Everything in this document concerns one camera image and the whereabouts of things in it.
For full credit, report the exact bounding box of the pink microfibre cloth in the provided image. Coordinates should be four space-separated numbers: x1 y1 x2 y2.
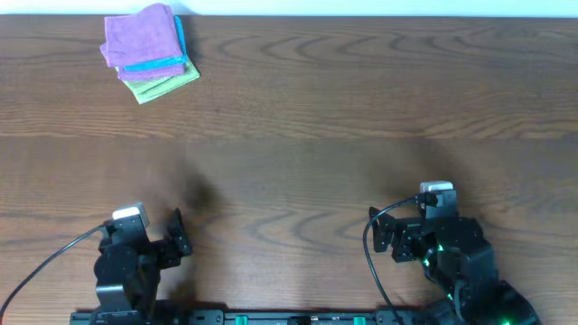
101 3 182 68

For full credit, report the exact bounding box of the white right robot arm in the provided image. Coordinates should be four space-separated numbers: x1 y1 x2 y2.
363 190 540 325

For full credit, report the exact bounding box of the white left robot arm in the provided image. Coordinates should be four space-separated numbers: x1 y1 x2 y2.
92 202 192 324

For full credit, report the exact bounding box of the green folded cloth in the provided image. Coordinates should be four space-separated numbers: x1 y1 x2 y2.
122 60 200 104

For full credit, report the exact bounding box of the purple folded cloth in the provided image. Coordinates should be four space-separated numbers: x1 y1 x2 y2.
117 64 187 81

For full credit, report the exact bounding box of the blue folded cloth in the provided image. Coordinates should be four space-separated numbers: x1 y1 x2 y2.
124 15 188 71

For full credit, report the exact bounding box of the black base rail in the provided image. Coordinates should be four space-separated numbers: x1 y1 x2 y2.
70 308 452 325

